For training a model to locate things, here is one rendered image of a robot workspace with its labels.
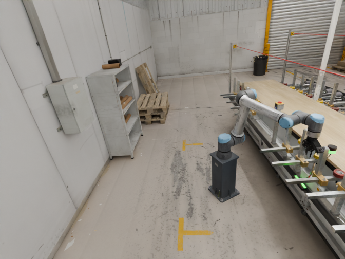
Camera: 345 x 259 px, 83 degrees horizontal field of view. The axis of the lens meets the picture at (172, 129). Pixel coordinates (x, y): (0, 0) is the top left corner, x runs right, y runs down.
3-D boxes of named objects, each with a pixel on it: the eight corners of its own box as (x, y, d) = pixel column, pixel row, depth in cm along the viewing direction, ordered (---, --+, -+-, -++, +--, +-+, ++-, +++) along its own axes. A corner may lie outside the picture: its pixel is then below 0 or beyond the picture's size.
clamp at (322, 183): (320, 186, 157) (322, 181, 154) (310, 174, 169) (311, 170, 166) (327, 185, 156) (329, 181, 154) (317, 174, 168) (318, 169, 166)
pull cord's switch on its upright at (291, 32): (282, 89, 408) (291, 30, 358) (279, 87, 421) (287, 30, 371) (286, 89, 408) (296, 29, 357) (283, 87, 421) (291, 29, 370)
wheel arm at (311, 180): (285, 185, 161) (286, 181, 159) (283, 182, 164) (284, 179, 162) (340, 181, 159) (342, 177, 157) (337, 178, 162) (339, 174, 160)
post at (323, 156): (311, 194, 171) (325, 148, 149) (308, 191, 174) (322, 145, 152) (315, 194, 170) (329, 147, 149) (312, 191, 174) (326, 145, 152)
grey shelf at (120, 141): (110, 160, 368) (85, 76, 297) (124, 136, 447) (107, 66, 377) (133, 159, 363) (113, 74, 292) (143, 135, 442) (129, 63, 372)
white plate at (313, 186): (317, 198, 161) (320, 189, 157) (299, 177, 184) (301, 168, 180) (318, 198, 161) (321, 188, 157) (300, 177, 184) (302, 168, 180)
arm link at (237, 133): (225, 141, 249) (238, 88, 200) (236, 136, 255) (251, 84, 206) (233, 148, 239) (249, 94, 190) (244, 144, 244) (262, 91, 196)
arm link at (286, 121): (230, 91, 197) (291, 119, 144) (240, 89, 201) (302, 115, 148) (229, 102, 203) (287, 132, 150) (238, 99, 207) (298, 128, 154)
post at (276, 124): (272, 144, 236) (277, 109, 215) (270, 142, 240) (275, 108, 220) (276, 144, 235) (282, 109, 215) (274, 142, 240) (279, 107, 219)
